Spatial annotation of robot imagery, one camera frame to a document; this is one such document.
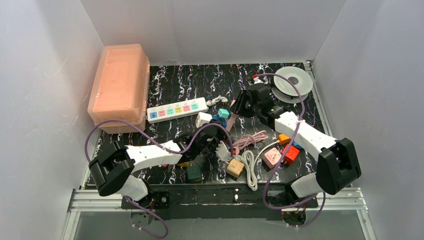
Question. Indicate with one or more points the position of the red cube socket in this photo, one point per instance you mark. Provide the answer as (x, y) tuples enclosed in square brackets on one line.
[(290, 156)]

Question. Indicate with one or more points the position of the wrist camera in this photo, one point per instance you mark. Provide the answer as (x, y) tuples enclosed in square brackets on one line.
[(223, 153), (256, 79)]

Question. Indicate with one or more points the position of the grey filament spool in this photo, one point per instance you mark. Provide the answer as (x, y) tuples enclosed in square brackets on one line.
[(284, 91)]

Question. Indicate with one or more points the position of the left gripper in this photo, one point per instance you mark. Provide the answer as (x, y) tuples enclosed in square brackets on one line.
[(216, 142)]

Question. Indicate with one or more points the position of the teal cube plug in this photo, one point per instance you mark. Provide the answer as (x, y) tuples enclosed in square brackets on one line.
[(224, 113)]

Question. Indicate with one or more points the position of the light blue cube socket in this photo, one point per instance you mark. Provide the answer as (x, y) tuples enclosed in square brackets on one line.
[(296, 145)]

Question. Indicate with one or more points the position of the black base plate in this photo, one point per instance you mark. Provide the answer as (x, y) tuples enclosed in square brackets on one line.
[(209, 201)]

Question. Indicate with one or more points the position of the pink plastic storage box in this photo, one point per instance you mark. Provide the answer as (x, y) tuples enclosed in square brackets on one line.
[(120, 89)]

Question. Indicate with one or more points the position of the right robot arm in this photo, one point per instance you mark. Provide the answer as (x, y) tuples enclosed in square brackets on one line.
[(337, 161)]

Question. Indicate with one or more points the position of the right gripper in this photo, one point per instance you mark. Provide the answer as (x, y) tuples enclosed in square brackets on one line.
[(244, 102)]

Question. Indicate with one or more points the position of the pink power strip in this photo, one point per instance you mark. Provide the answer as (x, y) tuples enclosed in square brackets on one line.
[(231, 120)]

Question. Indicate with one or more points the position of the green cube plug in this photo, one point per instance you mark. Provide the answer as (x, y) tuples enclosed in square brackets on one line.
[(194, 174)]

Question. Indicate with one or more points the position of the orange power bank socket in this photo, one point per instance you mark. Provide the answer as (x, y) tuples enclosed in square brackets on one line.
[(283, 139)]

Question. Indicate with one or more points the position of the white power strip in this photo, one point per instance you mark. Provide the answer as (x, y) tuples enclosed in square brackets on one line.
[(181, 109)]

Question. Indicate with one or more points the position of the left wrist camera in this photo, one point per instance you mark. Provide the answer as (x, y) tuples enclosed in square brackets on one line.
[(223, 153)]

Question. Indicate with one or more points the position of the pink cube plug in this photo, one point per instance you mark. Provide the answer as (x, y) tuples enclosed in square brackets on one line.
[(272, 157)]

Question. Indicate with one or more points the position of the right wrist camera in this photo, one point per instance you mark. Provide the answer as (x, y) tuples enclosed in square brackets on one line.
[(256, 79)]

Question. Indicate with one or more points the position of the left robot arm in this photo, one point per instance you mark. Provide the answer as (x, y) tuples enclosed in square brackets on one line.
[(112, 170)]

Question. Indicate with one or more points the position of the white cartoon cube plug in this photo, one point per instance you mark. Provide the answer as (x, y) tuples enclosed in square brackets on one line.
[(202, 118)]

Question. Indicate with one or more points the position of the yellow cube plug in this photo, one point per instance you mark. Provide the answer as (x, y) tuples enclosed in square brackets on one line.
[(185, 164)]

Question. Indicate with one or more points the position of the beige cube plug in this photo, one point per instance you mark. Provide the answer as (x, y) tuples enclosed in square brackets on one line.
[(235, 168)]

